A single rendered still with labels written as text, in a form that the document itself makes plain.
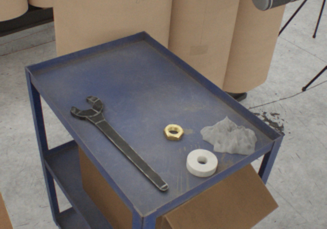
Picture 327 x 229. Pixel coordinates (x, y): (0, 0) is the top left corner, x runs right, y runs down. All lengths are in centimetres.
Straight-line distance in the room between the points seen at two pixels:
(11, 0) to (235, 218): 246
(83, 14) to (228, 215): 88
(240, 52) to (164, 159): 133
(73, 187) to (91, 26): 58
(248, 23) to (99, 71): 109
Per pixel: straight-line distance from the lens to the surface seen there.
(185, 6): 171
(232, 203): 99
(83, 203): 132
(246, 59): 222
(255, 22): 211
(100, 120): 102
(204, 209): 95
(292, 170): 227
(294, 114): 266
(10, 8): 308
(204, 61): 188
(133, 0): 142
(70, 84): 117
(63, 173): 141
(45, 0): 321
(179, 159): 95
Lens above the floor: 156
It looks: 38 degrees down
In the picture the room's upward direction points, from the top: 5 degrees clockwise
